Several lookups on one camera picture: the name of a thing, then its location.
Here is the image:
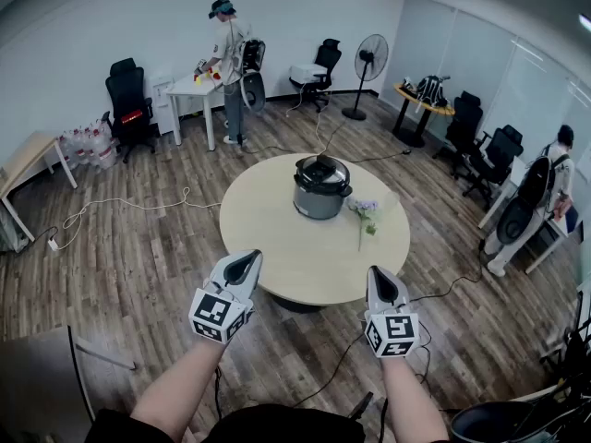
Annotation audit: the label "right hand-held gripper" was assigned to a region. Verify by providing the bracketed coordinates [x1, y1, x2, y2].
[363, 265, 421, 360]

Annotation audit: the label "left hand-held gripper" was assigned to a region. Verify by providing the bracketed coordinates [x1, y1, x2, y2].
[187, 248, 264, 345]

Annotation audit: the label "silver pressure cooker pot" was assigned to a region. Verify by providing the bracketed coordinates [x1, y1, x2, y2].
[292, 173, 355, 222]

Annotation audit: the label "black silver pressure cooker lid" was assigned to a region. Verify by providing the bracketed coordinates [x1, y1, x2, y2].
[294, 153, 351, 194]

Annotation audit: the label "person's left forearm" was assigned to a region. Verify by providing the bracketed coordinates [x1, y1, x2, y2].
[130, 339, 228, 443]

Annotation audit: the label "person's right forearm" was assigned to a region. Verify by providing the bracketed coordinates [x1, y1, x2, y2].
[380, 355, 452, 443]

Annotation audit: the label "purple artificial flower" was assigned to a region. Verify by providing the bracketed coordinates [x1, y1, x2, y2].
[345, 190, 403, 253]

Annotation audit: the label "black flat device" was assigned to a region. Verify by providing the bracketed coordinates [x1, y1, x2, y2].
[348, 390, 375, 422]

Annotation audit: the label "long white desk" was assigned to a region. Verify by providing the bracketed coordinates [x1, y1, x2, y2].
[477, 154, 584, 276]

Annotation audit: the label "person's black shirt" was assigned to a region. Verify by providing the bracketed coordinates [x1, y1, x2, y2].
[85, 402, 370, 443]

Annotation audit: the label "dark round bin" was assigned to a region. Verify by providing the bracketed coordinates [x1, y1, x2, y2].
[450, 401, 551, 443]

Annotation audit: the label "white floor cabinet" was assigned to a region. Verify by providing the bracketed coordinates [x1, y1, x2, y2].
[148, 74, 176, 137]

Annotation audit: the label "group of water bottles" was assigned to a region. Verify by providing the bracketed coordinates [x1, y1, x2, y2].
[57, 118, 122, 171]

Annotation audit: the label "small white desk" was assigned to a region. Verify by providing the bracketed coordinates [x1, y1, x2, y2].
[164, 72, 223, 152]

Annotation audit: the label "yellow red toys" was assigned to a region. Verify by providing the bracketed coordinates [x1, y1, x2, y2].
[192, 66, 223, 85]

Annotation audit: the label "black metal rack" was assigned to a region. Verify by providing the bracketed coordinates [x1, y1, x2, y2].
[538, 288, 591, 433]

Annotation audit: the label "round black yellow-edged table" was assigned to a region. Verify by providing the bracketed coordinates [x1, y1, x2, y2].
[392, 82, 456, 150]

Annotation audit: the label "black white backpack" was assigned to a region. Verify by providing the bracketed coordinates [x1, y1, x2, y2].
[415, 74, 451, 108]

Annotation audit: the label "white printer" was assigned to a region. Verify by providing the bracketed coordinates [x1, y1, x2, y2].
[289, 63, 331, 85]

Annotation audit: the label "black office chair red strip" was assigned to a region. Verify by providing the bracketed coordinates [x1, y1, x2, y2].
[101, 57, 159, 164]

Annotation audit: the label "grey desk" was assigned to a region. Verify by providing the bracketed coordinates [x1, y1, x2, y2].
[0, 324, 138, 443]

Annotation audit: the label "black standing fan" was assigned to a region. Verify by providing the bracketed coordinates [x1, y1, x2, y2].
[341, 33, 391, 122]

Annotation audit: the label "light wooden desk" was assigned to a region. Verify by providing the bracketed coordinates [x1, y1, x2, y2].
[0, 131, 78, 245]

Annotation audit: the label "thin black floor cable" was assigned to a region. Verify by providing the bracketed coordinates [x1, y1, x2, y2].
[290, 242, 485, 410]

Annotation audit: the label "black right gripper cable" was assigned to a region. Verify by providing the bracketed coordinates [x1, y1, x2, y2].
[413, 320, 434, 387]

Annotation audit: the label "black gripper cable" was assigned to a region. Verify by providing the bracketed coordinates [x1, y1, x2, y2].
[413, 320, 434, 387]
[211, 365, 224, 422]

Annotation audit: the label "white floor cable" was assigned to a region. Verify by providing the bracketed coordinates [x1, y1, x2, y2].
[48, 186, 223, 251]

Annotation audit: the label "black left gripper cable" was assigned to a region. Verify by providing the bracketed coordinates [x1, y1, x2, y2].
[211, 365, 224, 422]

